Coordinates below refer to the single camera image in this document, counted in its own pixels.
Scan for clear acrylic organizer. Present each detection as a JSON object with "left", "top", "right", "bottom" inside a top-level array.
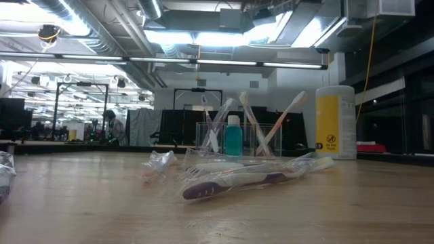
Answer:
[{"left": 195, "top": 121, "right": 283, "bottom": 159}]

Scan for teal mouthwash bottle white cap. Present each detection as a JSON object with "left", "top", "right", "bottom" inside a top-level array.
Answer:
[{"left": 224, "top": 115, "right": 243, "bottom": 157}]

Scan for small plastic wrapper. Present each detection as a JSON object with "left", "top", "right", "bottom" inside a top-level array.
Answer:
[{"left": 140, "top": 150, "right": 177, "bottom": 184}]

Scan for orange white toothbrush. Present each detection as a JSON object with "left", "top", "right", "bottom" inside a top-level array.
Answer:
[
  {"left": 310, "top": 156, "right": 337, "bottom": 172},
  {"left": 256, "top": 89, "right": 309, "bottom": 157}
]

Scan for plastic at edge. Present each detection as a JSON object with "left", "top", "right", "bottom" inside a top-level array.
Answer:
[{"left": 0, "top": 150, "right": 18, "bottom": 206}]

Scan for black partition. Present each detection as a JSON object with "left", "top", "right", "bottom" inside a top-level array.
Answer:
[{"left": 159, "top": 108, "right": 308, "bottom": 147}]

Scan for grey curtain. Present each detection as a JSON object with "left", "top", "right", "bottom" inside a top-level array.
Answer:
[{"left": 125, "top": 108, "right": 164, "bottom": 147}]

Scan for black bar with light tubes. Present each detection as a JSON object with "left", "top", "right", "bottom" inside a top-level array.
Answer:
[{"left": 0, "top": 50, "right": 329, "bottom": 70}]

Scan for person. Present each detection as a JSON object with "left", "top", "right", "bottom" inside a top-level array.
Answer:
[{"left": 101, "top": 109, "right": 129, "bottom": 146}]

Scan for grey ceiling box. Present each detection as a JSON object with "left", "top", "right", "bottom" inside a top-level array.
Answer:
[{"left": 219, "top": 7, "right": 244, "bottom": 30}]

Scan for white yellow wipes canister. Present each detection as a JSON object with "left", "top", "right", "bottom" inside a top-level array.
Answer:
[{"left": 315, "top": 85, "right": 357, "bottom": 160}]

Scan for red box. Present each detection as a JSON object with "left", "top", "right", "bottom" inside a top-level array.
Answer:
[{"left": 356, "top": 144, "right": 387, "bottom": 154}]

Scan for black background monitor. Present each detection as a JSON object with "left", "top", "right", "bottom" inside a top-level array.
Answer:
[{"left": 0, "top": 98, "right": 26, "bottom": 131}]

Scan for white ceiling vent box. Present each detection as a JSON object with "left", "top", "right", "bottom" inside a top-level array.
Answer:
[{"left": 375, "top": 0, "right": 416, "bottom": 17}]

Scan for black gantry frame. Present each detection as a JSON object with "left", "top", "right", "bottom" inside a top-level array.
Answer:
[
  {"left": 173, "top": 87, "right": 224, "bottom": 111},
  {"left": 52, "top": 81, "right": 110, "bottom": 145}
]

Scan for corrugated silver air duct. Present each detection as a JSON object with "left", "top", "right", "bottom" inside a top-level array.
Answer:
[{"left": 30, "top": 0, "right": 125, "bottom": 58}]

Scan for yellow hanging cable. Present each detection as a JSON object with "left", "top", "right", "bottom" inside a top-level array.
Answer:
[{"left": 355, "top": 0, "right": 380, "bottom": 123}]

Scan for black reel with yellow cable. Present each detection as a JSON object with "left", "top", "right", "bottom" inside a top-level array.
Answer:
[{"left": 36, "top": 24, "right": 62, "bottom": 45}]

